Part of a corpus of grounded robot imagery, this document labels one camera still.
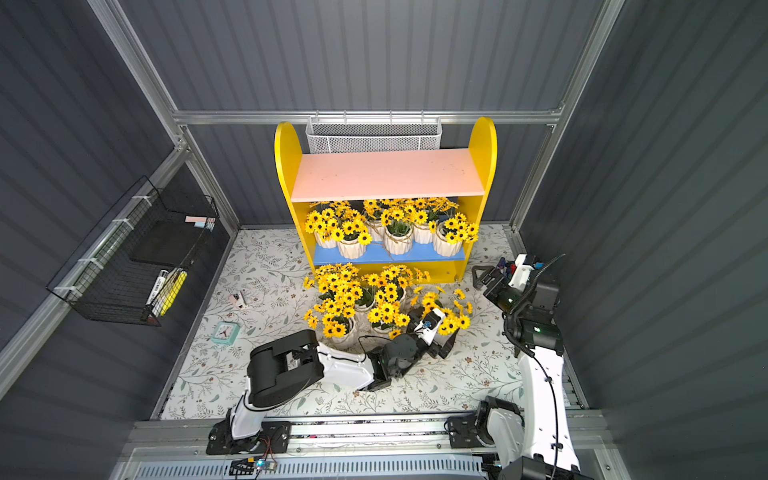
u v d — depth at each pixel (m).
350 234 0.81
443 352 0.74
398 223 0.88
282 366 0.52
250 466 0.72
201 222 0.84
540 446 0.40
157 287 0.69
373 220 0.85
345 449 0.72
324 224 0.83
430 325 0.67
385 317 0.81
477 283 0.68
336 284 0.86
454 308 0.87
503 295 0.66
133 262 0.73
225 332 0.90
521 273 0.68
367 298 0.89
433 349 0.72
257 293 1.02
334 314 0.79
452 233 0.84
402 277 0.89
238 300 0.96
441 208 0.86
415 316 0.77
